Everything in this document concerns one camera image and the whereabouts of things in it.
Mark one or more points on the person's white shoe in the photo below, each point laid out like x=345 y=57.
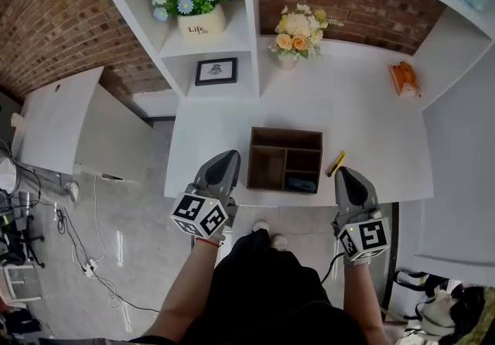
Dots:
x=279 y=242
x=261 y=226

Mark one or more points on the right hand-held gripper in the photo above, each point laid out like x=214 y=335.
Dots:
x=365 y=239

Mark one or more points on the black office chair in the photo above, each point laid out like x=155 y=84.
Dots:
x=27 y=243

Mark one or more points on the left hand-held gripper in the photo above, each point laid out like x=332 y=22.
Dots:
x=199 y=216

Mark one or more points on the person's right white shoe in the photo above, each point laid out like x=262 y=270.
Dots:
x=279 y=242

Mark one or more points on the white power strip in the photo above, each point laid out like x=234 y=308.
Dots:
x=89 y=268

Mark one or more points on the black power adapter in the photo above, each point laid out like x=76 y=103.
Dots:
x=60 y=215

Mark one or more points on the white pot with blue flowers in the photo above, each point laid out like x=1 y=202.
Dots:
x=201 y=28

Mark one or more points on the brown wooden organizer box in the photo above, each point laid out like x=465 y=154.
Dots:
x=267 y=169

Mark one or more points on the person's right forearm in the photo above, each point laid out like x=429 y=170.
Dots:
x=361 y=297

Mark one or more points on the plain white desk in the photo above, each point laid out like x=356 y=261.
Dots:
x=54 y=130

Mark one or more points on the person's left white shoe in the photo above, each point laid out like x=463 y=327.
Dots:
x=261 y=226

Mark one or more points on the black and white backpack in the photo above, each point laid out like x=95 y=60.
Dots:
x=441 y=308

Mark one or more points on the white desk with shelves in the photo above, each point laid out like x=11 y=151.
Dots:
x=216 y=142

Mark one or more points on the orange fruit ornament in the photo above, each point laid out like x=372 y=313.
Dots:
x=404 y=78

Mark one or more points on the person's black clothing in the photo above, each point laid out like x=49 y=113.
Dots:
x=270 y=289

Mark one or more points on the person's left forearm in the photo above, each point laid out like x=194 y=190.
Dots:
x=181 y=289

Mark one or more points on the brown stool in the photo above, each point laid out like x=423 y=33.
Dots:
x=394 y=332

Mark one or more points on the white stool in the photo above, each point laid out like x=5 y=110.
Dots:
x=9 y=281

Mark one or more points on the person's right hand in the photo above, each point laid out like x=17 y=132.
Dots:
x=356 y=263

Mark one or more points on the yellow flower bouquet in vase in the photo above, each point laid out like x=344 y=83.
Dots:
x=298 y=32

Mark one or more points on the person's left hand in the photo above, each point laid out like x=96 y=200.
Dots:
x=212 y=241

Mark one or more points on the black picture frame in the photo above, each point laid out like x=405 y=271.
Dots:
x=216 y=72

